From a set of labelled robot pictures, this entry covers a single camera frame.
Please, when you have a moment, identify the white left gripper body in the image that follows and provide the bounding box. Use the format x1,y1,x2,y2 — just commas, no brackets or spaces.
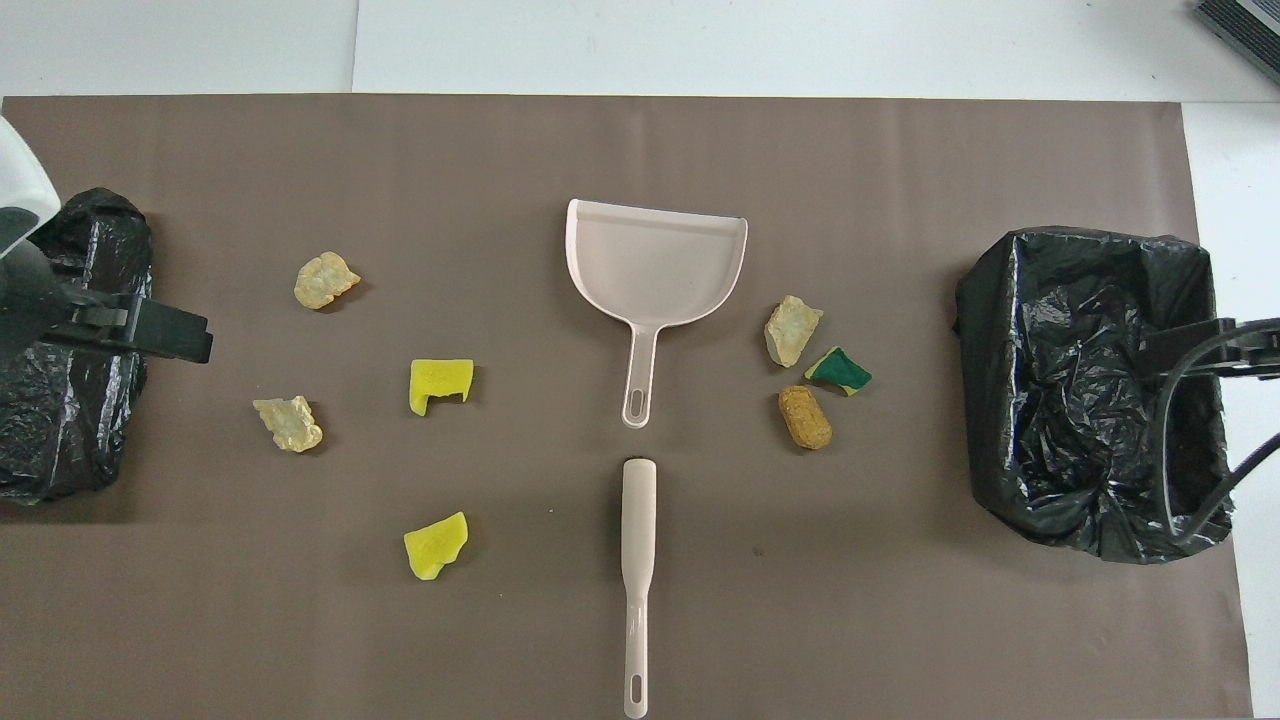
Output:
0,115,86,357

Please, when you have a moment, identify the black bag lined bin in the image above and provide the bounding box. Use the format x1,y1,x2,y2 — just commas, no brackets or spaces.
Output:
0,187,154,506
953,226,1235,566

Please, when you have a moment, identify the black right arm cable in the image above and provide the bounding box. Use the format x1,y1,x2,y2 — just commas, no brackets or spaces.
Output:
1158,328,1280,547

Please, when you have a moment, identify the grey ribbed device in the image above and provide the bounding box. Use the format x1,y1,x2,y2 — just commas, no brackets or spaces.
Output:
1193,0,1280,86

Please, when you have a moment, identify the brown oval sponge piece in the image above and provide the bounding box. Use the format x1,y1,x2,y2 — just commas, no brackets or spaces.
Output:
777,385,834,451

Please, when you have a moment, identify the brown paper table mat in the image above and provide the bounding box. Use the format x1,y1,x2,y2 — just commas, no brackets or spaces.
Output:
0,95,1254,720

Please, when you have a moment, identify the pale yellow sponge chunk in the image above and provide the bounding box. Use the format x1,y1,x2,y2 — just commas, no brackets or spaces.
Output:
293,251,362,311
252,396,325,454
764,295,825,369

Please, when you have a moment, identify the green and yellow sponge piece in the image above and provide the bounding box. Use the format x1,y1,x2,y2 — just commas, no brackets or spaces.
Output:
804,346,873,398

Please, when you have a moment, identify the notched yellow sponge piece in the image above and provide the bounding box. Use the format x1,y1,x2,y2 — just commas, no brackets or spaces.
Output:
408,358,475,417

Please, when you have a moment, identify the beige plastic dustpan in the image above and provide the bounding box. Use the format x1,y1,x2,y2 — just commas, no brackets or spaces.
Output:
565,198,749,430

